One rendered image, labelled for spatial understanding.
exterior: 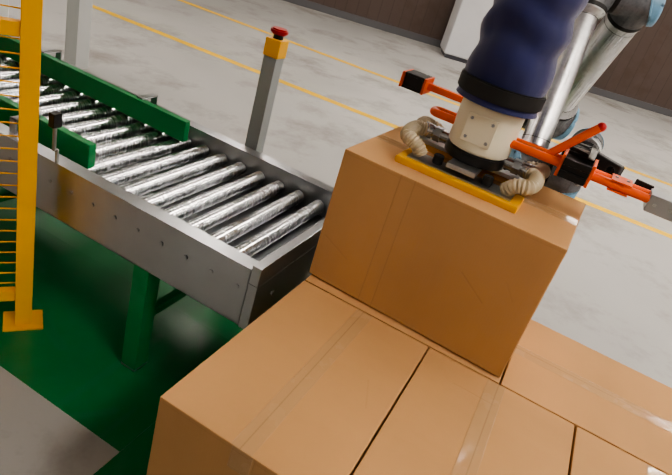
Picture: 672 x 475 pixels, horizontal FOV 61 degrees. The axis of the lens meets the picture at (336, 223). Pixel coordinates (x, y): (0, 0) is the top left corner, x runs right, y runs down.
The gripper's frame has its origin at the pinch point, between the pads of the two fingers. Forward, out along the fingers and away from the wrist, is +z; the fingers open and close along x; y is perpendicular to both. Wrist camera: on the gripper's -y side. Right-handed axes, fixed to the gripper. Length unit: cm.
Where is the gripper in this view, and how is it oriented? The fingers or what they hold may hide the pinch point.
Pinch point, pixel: (586, 171)
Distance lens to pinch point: 158.5
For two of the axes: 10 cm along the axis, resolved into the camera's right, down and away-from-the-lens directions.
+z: -4.4, 3.1, -8.5
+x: 2.7, -8.5, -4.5
